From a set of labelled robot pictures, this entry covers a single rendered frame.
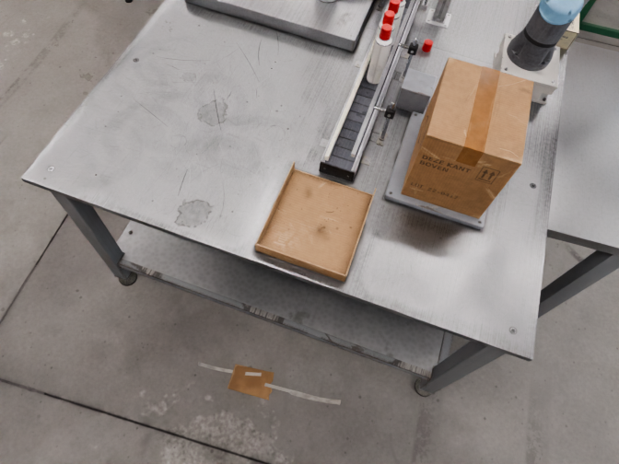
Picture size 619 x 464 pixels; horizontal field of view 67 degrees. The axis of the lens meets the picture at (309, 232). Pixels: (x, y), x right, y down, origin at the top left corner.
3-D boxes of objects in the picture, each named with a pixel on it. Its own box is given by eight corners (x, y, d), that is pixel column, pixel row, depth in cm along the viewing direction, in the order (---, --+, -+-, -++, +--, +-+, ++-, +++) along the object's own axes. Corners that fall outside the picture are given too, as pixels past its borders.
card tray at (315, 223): (293, 168, 142) (293, 160, 139) (374, 195, 140) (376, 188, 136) (255, 250, 128) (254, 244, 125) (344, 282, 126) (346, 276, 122)
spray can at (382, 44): (368, 72, 158) (380, 19, 140) (383, 76, 157) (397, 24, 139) (364, 82, 155) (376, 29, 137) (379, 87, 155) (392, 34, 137)
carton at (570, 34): (538, 16, 186) (548, -2, 180) (568, 24, 185) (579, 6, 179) (535, 41, 179) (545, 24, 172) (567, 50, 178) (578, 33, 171)
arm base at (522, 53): (510, 33, 165) (524, 9, 156) (552, 47, 164) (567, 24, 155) (503, 63, 159) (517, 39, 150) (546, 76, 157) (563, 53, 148)
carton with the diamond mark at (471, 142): (421, 122, 152) (449, 56, 129) (493, 144, 150) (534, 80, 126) (400, 194, 138) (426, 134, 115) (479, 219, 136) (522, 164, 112)
